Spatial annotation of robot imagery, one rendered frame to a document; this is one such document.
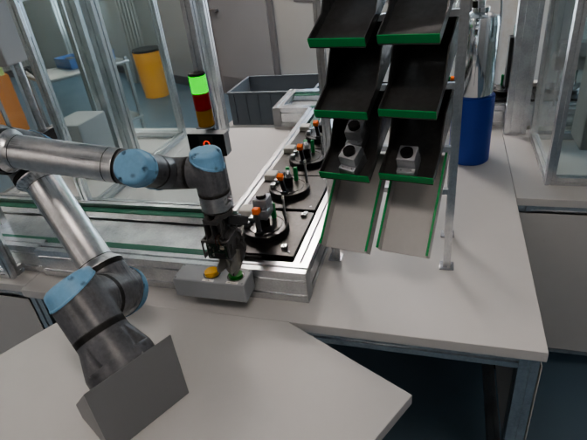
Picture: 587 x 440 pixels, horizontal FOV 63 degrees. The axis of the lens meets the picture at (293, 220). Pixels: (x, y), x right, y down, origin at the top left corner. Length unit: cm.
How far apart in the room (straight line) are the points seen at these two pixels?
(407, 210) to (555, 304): 99
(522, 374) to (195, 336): 81
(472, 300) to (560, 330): 91
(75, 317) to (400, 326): 75
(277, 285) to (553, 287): 115
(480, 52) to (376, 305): 103
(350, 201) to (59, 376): 86
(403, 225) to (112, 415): 81
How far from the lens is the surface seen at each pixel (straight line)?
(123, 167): 102
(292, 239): 140
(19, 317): 191
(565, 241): 197
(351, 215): 132
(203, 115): 148
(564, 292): 211
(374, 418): 108
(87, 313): 108
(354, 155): 118
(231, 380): 119
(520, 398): 139
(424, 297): 135
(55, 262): 171
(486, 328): 129
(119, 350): 105
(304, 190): 162
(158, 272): 148
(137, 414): 113
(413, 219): 130
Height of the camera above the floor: 173
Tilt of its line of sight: 31 degrees down
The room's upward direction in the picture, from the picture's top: 7 degrees counter-clockwise
